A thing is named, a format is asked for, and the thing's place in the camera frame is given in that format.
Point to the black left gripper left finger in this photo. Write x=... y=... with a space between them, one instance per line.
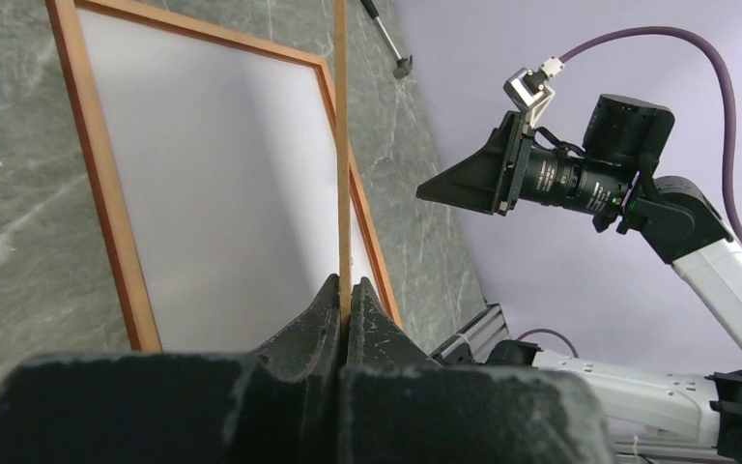
x=275 y=404

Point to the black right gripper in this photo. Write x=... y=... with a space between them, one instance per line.
x=610 y=177

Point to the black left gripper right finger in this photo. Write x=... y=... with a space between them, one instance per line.
x=397 y=405

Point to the black handled hammer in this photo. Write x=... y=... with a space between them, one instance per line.
x=403 y=64

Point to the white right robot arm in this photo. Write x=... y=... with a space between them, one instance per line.
x=629 y=280

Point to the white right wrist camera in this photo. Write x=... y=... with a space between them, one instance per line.
x=531 y=92

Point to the wooden picture frame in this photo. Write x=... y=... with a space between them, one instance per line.
x=102 y=179

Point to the brown backing board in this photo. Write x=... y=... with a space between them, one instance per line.
x=342 y=158

